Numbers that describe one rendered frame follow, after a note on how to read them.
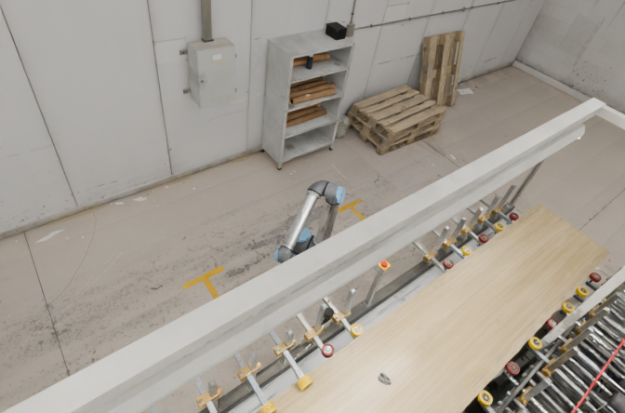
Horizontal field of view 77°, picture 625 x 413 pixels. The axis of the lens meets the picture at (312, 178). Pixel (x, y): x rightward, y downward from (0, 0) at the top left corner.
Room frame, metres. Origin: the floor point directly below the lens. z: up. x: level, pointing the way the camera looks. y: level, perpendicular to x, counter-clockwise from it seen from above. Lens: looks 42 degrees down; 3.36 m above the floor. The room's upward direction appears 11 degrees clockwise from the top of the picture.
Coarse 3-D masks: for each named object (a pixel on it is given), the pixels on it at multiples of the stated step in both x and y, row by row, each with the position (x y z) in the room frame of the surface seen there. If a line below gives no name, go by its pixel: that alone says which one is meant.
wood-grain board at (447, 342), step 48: (528, 240) 2.44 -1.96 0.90; (576, 240) 2.55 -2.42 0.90; (432, 288) 1.76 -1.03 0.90; (480, 288) 1.84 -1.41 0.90; (528, 288) 1.92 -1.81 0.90; (576, 288) 2.01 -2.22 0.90; (384, 336) 1.32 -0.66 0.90; (432, 336) 1.38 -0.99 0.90; (480, 336) 1.44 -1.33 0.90; (528, 336) 1.51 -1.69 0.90; (336, 384) 0.96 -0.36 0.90; (384, 384) 1.01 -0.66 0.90; (432, 384) 1.06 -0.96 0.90; (480, 384) 1.12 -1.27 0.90
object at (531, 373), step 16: (624, 288) 2.26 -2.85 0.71; (608, 336) 1.83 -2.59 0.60; (528, 368) 1.43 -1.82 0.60; (576, 368) 1.50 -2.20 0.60; (608, 368) 1.50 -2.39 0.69; (512, 384) 1.34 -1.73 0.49; (560, 384) 1.34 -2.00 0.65; (576, 384) 1.32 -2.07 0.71; (496, 400) 1.29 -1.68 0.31; (560, 400) 1.24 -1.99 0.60; (576, 400) 1.26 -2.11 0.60; (592, 400) 1.23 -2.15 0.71
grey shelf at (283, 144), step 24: (288, 48) 3.92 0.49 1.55; (312, 48) 4.03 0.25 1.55; (336, 48) 4.19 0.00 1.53; (288, 72) 3.76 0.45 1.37; (312, 72) 4.09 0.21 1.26; (336, 72) 4.24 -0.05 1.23; (264, 96) 4.06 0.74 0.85; (288, 96) 3.78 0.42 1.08; (336, 96) 4.29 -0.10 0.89; (264, 120) 4.04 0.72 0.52; (312, 120) 4.24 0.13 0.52; (336, 120) 4.35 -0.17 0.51; (264, 144) 4.01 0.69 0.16; (288, 144) 4.14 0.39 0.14; (312, 144) 4.24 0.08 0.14
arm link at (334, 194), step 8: (328, 184) 2.08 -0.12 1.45; (336, 184) 2.11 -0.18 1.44; (328, 192) 2.03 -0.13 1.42; (336, 192) 2.03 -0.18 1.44; (344, 192) 2.07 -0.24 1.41; (328, 200) 2.02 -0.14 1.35; (336, 200) 2.01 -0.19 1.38; (328, 208) 2.01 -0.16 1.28; (336, 208) 2.02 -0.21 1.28; (328, 216) 2.00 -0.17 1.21; (336, 216) 2.04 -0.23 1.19; (320, 224) 2.02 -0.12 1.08; (328, 224) 2.00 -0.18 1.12; (320, 232) 2.01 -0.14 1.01; (328, 232) 2.00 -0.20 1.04; (312, 240) 2.03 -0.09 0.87; (320, 240) 1.99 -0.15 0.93
